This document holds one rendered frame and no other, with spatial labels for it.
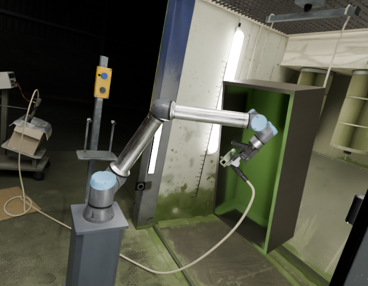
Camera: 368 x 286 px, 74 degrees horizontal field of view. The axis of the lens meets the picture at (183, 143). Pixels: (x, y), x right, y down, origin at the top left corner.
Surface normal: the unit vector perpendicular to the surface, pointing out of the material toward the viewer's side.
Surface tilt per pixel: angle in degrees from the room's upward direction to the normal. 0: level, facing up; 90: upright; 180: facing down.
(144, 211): 90
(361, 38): 90
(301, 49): 90
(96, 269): 90
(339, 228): 57
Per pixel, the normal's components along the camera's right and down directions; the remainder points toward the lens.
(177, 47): 0.48, 0.29
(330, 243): -0.61, -0.56
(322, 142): -0.85, -0.05
